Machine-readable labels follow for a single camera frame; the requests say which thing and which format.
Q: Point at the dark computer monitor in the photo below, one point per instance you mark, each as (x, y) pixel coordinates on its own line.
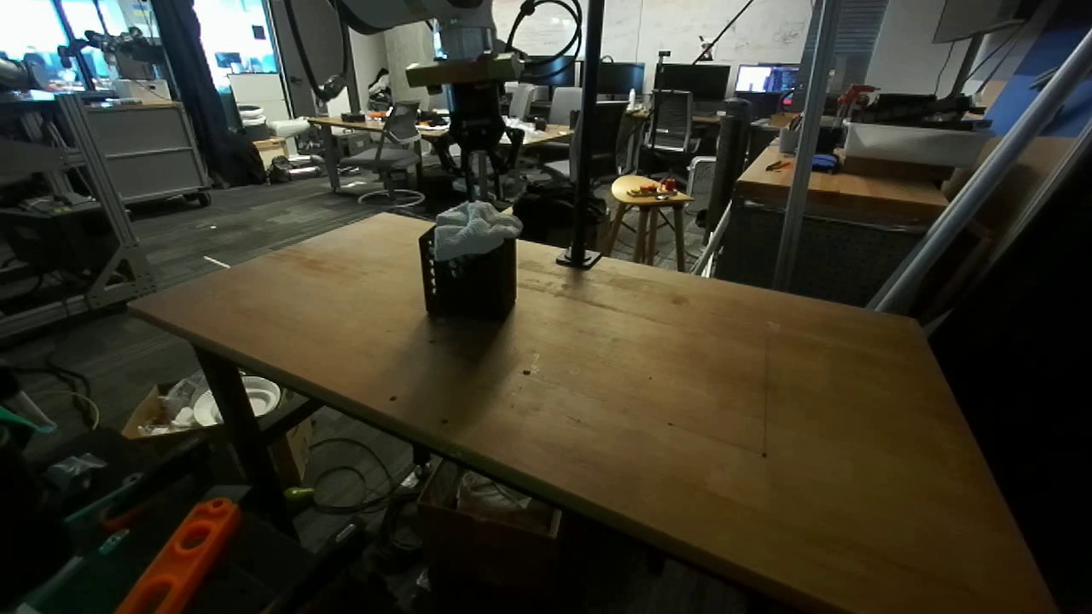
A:
(689, 83)

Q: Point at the black table leg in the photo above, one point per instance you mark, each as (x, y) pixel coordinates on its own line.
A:
(240, 431)

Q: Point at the open cardboard box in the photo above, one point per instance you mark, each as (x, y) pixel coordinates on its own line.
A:
(153, 414)

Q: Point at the round wooden stool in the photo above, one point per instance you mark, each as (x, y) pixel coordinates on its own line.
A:
(647, 191)

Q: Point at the lit computer monitor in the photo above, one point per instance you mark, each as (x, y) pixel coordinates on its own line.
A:
(769, 79)

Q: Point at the orange plastic holed block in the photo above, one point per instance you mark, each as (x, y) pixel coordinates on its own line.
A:
(182, 557)

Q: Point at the black vertical pole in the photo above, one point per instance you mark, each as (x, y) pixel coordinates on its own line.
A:
(583, 139)

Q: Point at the slanted aluminium pole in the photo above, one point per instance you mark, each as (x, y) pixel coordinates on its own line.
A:
(977, 182)

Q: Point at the vertical aluminium pole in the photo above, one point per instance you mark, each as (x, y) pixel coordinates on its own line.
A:
(805, 149)

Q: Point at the grey office chair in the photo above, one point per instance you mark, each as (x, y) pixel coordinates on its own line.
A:
(669, 122)

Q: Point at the black perforated basket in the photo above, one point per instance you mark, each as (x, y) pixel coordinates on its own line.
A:
(472, 291)

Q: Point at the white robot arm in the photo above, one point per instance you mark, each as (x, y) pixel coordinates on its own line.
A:
(409, 12)

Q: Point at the metal shelf rack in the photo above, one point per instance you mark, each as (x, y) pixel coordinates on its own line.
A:
(45, 228)

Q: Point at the black office chair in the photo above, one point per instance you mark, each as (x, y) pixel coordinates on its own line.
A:
(397, 132)

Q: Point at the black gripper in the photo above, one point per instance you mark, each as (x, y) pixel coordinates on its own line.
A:
(474, 122)

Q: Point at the wooden workbench with drawers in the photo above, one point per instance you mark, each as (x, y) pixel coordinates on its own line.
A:
(840, 191)

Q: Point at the white bowl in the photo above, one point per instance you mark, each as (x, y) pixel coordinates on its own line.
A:
(258, 396)

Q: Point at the white waffle towel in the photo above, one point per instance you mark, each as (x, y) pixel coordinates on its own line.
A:
(472, 228)

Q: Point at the grey drawer cabinet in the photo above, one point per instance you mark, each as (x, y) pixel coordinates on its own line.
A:
(148, 156)

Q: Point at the large cardboard box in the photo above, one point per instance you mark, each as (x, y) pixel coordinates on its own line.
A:
(489, 532)

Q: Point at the white box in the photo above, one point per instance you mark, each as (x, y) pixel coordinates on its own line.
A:
(907, 142)

